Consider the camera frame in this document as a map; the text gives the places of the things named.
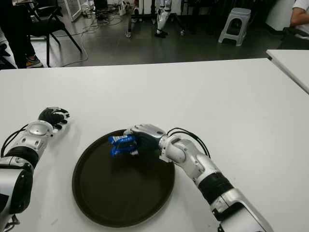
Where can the black folding chair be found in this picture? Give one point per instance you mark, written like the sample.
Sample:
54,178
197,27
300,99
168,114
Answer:
50,26

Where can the grey plastic stool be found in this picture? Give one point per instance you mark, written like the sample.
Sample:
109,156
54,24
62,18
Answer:
237,14

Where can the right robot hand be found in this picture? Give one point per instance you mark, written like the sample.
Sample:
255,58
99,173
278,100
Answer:
148,137

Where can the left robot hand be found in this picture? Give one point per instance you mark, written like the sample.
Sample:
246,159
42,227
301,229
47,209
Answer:
50,116

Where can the white humanoid robot leg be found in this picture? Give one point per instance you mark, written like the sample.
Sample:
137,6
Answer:
162,17

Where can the blue Oreo cookie packet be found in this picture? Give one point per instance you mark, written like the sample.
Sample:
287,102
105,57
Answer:
120,140

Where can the standing person in black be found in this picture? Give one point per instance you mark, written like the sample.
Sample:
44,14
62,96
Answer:
17,36

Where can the black wheeled metal frame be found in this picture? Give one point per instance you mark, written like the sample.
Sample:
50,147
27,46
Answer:
128,19

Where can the white framed board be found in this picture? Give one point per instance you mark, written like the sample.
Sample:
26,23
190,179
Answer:
74,12

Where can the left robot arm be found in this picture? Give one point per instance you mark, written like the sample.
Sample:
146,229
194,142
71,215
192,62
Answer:
17,169

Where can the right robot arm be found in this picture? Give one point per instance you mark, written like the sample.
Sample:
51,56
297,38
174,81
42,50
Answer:
207,169

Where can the round dark brown tray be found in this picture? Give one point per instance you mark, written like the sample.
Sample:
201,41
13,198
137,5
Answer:
120,193

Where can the seated person in white shirt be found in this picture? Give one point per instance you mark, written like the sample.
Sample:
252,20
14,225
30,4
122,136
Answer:
299,19

